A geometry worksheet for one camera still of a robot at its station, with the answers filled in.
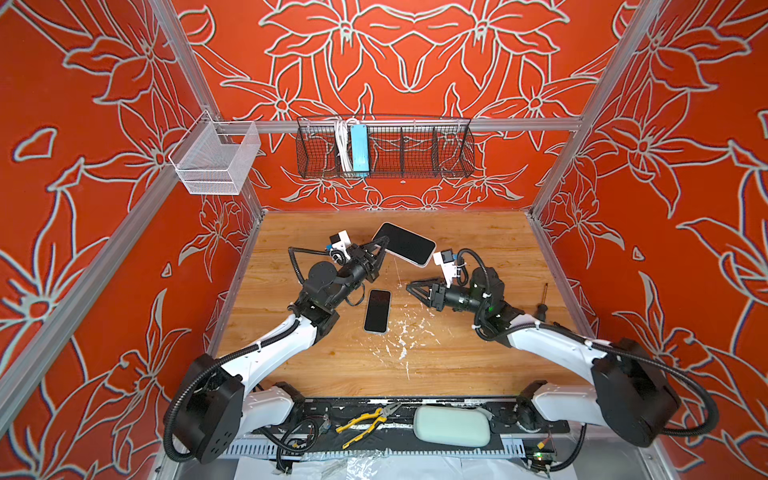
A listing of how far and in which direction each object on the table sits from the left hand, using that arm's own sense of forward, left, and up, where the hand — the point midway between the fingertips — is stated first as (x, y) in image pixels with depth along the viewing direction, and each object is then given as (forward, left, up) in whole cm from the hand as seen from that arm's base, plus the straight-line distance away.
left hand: (389, 238), depth 67 cm
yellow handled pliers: (-30, 0, -33) cm, 44 cm away
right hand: (-5, -5, -13) cm, 15 cm away
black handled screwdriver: (+2, -48, -34) cm, 59 cm away
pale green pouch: (-32, -19, -32) cm, 49 cm away
